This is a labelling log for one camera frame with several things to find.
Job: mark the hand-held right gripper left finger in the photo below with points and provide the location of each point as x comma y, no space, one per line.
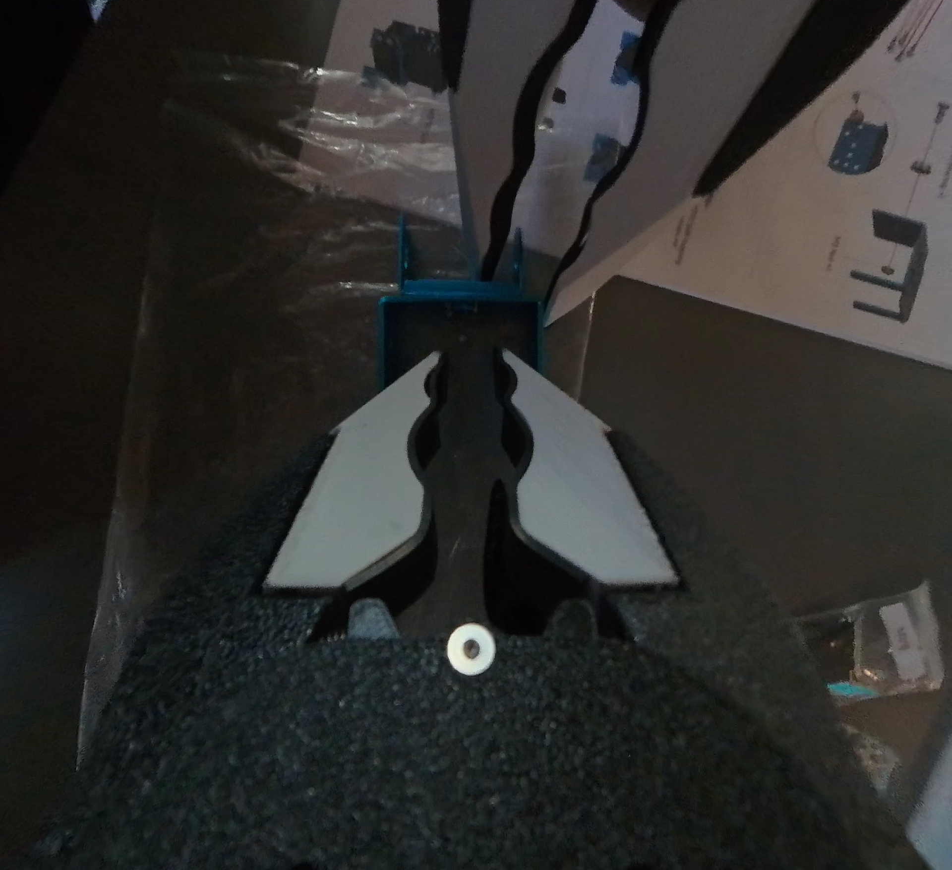
357,505

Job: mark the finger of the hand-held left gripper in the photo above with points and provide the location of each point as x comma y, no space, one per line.
520,29
714,81

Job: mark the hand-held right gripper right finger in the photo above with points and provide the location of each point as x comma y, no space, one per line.
587,505

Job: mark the large blue metal U bracket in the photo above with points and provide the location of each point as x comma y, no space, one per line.
387,342

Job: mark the small blue flanged metal bracket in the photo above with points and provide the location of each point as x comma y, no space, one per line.
454,286

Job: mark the white printed instruction sheet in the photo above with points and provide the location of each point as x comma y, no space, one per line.
781,275

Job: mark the clear plastic bag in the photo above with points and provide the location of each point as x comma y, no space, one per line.
223,252

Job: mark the pile of small screw bags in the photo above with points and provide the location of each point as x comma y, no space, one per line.
885,647

